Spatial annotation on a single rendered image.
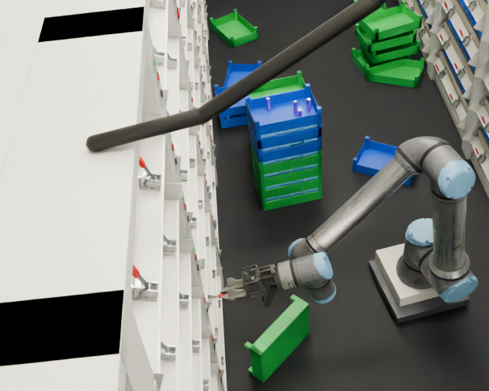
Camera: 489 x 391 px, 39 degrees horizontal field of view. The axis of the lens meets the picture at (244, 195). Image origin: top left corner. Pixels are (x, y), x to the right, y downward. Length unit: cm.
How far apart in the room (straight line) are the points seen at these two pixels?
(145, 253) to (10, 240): 32
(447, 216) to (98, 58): 143
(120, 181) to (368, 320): 207
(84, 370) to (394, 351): 217
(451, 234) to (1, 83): 164
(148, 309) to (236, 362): 172
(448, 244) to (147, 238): 145
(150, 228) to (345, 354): 171
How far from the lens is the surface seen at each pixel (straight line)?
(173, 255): 148
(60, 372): 82
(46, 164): 107
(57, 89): 123
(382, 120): 387
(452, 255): 255
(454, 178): 220
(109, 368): 81
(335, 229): 236
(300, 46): 96
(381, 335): 292
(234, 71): 429
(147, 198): 133
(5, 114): 121
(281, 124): 303
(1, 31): 144
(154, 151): 143
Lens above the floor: 243
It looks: 45 degrees down
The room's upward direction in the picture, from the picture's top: 7 degrees counter-clockwise
